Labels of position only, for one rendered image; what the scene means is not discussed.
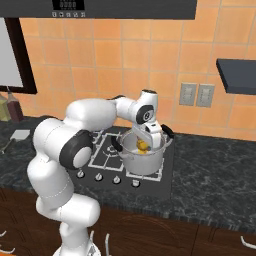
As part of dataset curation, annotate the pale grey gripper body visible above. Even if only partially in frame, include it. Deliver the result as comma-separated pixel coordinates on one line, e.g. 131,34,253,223
132,123,154,150

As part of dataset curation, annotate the white spatula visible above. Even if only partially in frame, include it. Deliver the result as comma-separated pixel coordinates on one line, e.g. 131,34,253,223
0,129,32,155

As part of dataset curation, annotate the yellow vegetable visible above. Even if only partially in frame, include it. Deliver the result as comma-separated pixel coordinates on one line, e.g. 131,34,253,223
136,139,150,155

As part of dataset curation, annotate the black hob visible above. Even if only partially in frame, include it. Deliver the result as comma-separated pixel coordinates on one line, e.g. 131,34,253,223
65,126,176,202

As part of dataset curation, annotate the dark wood cupboard door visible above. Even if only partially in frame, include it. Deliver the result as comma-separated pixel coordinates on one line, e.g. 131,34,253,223
191,223,256,256
87,205,200,256
0,187,64,256

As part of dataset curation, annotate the dark grey extractor hood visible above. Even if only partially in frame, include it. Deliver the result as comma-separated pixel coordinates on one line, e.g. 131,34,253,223
0,0,199,21

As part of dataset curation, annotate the dark brown bottle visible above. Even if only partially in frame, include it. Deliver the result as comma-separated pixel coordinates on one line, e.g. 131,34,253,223
6,86,25,124

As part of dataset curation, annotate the dark framed window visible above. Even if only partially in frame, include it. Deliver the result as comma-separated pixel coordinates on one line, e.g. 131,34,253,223
0,17,38,95

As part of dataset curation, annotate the silver pot with black handles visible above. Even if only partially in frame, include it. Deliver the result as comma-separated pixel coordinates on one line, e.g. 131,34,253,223
111,124,175,177

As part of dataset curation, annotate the grey wall socket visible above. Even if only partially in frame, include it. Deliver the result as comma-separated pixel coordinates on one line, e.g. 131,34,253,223
195,83,216,109
178,82,198,107

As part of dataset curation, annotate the dark grey wall shelf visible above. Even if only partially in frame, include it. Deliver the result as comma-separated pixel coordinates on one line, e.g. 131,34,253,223
215,58,256,96

